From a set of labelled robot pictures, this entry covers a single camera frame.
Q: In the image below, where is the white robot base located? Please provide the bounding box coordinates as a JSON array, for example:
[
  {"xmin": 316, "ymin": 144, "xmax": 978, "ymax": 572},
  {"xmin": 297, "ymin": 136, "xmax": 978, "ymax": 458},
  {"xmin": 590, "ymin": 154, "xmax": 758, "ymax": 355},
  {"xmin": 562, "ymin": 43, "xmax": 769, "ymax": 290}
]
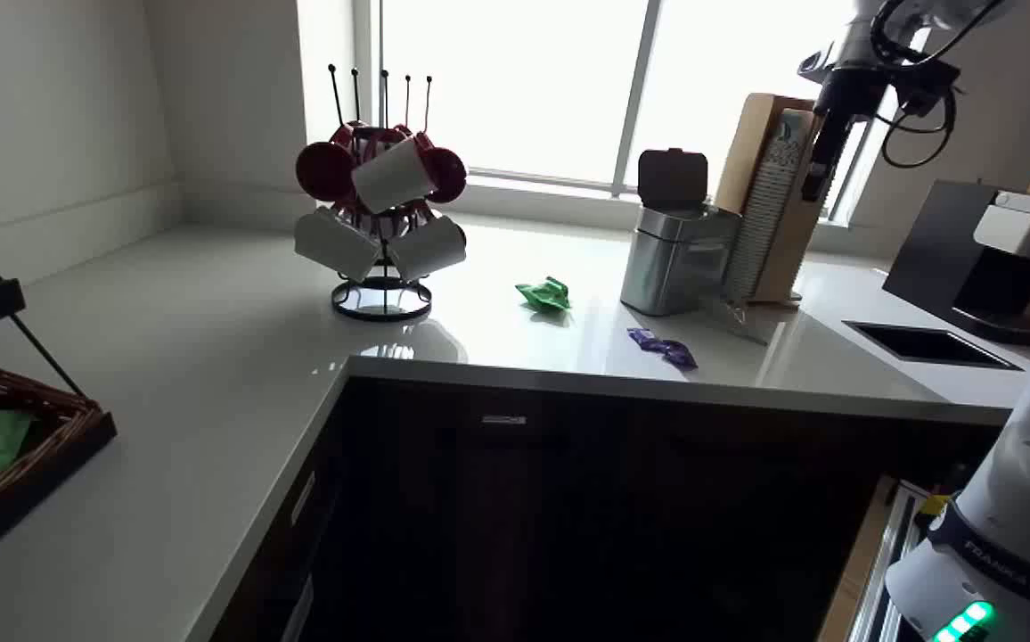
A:
[{"xmin": 883, "ymin": 378, "xmax": 1030, "ymax": 642}]

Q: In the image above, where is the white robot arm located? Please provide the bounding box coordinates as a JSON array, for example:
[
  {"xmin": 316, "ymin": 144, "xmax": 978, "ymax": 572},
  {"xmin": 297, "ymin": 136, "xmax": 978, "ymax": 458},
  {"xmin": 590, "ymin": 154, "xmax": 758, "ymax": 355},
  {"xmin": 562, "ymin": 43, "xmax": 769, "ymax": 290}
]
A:
[{"xmin": 799, "ymin": 0, "xmax": 1015, "ymax": 203}]

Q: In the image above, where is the green crumpled wrapper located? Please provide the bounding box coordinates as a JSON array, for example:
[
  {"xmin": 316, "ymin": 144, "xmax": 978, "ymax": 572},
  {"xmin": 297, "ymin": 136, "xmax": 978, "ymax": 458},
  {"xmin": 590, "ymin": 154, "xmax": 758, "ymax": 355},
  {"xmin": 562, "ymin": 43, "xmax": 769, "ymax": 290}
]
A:
[{"xmin": 516, "ymin": 273, "xmax": 569, "ymax": 312}]

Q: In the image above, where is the white mug lower right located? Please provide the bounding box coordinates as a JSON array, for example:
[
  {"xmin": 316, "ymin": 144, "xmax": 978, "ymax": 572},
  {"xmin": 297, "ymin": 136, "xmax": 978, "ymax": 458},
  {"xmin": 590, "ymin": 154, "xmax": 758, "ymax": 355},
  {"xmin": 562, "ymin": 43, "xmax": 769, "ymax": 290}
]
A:
[{"xmin": 390, "ymin": 218, "xmax": 468, "ymax": 276}]

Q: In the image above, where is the white mug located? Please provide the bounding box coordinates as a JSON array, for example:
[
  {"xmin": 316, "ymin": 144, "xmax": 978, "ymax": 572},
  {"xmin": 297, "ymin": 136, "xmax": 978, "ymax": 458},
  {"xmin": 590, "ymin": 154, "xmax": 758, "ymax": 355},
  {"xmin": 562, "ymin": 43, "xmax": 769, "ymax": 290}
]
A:
[
  {"xmin": 297, "ymin": 209, "xmax": 379, "ymax": 276},
  {"xmin": 390, "ymin": 218, "xmax": 468, "ymax": 276},
  {"xmin": 353, "ymin": 137, "xmax": 436, "ymax": 213}
]

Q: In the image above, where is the black mug tree rack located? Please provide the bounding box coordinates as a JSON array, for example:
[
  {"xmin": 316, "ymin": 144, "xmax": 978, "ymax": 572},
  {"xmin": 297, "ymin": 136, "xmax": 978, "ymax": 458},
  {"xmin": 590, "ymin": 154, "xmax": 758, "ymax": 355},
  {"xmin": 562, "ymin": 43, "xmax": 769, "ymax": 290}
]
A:
[{"xmin": 326, "ymin": 61, "xmax": 439, "ymax": 323}]

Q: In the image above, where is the purple crumpled wrapper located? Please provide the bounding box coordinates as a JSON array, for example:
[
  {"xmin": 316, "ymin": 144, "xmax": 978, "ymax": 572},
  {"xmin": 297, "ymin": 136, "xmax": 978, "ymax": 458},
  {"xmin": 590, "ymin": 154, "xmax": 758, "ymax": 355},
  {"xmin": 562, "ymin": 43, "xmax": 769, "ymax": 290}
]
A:
[{"xmin": 626, "ymin": 326, "xmax": 698, "ymax": 372}]

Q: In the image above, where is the red mug right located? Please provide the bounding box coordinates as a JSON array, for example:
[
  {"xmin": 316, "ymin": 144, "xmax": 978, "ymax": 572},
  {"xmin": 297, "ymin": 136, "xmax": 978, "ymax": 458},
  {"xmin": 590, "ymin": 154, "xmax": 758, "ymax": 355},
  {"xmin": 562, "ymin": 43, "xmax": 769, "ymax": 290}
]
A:
[{"xmin": 424, "ymin": 144, "xmax": 468, "ymax": 203}]

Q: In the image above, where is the red mug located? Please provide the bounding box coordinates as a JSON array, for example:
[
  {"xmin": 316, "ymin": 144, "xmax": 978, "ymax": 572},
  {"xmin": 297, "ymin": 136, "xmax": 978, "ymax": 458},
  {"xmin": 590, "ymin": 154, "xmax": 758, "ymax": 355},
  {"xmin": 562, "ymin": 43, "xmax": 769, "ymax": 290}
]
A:
[
  {"xmin": 424, "ymin": 144, "xmax": 468, "ymax": 203},
  {"xmin": 297, "ymin": 141, "xmax": 353, "ymax": 199}
]

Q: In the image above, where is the silver trash bin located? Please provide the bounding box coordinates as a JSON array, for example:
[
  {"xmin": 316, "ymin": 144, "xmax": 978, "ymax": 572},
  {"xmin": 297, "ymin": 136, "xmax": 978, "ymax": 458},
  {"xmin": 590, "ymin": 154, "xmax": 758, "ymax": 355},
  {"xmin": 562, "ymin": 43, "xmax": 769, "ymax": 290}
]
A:
[{"xmin": 619, "ymin": 209, "xmax": 738, "ymax": 317}]

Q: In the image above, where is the white mug upper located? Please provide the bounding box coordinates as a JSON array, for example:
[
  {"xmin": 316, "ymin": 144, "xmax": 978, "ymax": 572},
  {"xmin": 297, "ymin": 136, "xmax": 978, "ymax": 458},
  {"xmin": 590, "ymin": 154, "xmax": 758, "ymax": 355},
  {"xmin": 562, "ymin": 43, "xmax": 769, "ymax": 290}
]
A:
[{"xmin": 353, "ymin": 137, "xmax": 436, "ymax": 213}]

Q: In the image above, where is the white mug lower left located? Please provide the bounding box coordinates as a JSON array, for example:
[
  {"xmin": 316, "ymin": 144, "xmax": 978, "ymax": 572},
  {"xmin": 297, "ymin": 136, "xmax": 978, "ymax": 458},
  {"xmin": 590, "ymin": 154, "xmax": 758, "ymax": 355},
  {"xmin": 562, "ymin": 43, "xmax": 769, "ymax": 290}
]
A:
[{"xmin": 297, "ymin": 209, "xmax": 379, "ymax": 276}]

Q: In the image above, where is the dark wooden cabinet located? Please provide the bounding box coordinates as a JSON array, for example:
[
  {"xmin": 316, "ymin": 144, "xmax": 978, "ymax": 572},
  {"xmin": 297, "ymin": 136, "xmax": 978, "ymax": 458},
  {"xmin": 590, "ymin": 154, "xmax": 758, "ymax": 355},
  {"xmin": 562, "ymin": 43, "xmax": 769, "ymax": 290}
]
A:
[{"xmin": 212, "ymin": 378, "xmax": 1002, "ymax": 642}]

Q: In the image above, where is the red mug left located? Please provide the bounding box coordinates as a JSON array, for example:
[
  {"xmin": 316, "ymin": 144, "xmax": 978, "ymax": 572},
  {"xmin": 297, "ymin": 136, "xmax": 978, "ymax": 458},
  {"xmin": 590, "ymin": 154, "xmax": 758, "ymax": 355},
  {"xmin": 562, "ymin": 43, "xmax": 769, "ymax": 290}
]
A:
[{"xmin": 297, "ymin": 141, "xmax": 353, "ymax": 199}]

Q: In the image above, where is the black coffee machine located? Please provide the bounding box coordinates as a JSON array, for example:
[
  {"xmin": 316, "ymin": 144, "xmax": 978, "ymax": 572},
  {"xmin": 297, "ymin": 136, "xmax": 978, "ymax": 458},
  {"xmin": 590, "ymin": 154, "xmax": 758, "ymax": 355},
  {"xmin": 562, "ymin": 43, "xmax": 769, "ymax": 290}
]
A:
[{"xmin": 883, "ymin": 181, "xmax": 1030, "ymax": 347}]

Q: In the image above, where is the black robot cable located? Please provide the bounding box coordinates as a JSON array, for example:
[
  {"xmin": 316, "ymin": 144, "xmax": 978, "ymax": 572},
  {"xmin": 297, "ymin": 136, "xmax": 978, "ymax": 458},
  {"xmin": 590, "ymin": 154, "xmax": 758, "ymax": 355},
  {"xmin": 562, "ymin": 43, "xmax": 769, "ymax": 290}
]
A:
[{"xmin": 876, "ymin": 57, "xmax": 961, "ymax": 172}]

